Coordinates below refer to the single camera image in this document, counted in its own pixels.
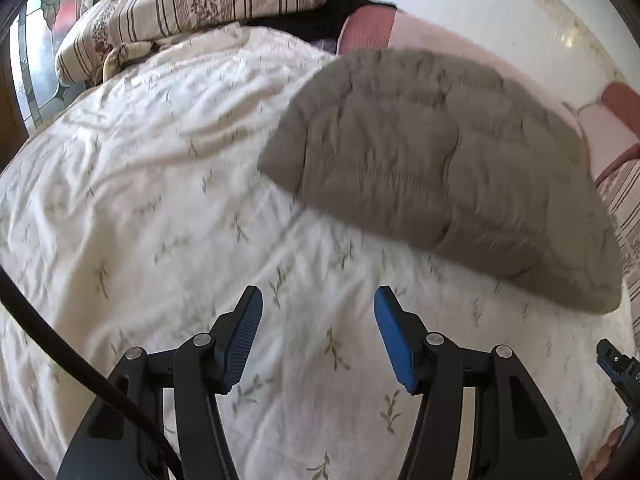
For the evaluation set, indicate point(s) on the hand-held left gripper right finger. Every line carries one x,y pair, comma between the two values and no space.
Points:
395,345

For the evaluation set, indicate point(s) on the stained glass window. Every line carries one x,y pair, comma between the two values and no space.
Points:
40,60

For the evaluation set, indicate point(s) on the grey-olive hooded puffer jacket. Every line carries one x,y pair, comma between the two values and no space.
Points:
425,170

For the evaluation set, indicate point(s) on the purple cloth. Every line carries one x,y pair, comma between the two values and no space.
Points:
325,44

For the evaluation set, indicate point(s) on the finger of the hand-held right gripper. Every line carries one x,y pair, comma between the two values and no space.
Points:
617,365

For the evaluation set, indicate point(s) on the pink pillow with red edge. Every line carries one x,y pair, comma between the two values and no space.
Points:
615,110

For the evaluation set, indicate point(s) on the white leaf-print bed sheet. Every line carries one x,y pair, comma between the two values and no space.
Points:
150,210

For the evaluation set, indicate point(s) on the black cloth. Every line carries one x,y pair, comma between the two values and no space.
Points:
320,17

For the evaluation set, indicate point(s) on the pink bolster with red bands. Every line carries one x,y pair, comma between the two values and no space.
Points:
430,35

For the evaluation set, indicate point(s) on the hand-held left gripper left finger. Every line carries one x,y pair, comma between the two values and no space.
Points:
245,340

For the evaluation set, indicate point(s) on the cream and brown patterned cloth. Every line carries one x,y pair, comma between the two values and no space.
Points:
120,55

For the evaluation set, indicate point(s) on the striped floral pillow with zipper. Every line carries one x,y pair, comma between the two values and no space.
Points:
627,200

